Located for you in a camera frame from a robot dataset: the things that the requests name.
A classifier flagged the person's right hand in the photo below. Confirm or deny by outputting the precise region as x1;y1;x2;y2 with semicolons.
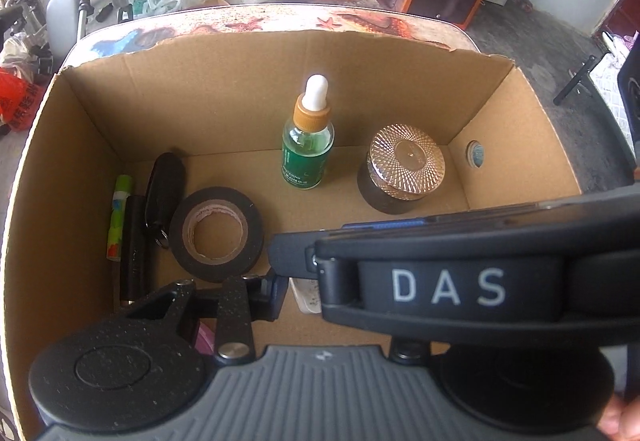
598;395;640;441

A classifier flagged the black electrical tape roll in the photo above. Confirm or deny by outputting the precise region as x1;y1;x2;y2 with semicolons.
169;186;264;283

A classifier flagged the green dropper bottle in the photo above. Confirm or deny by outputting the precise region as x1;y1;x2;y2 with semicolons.
281;74;335;190

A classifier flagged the green cartoon tube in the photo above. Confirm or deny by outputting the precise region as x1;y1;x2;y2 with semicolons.
106;174;134;262

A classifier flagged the bed with white bedding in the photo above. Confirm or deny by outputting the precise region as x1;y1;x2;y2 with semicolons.
552;30;640;162

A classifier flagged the black cylindrical tube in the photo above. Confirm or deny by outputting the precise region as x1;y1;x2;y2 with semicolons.
144;152;186;249

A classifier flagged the red plastic bag on floor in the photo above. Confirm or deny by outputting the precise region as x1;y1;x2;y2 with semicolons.
0;69;43;132

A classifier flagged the gold lid cosmetic jar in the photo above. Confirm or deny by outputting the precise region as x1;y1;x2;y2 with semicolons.
357;123;446;214

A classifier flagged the brown cardboard box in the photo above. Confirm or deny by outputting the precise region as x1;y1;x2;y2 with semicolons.
0;27;584;439

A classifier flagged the purple silicone cup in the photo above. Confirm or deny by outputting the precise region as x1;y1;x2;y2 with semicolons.
195;322;215;355

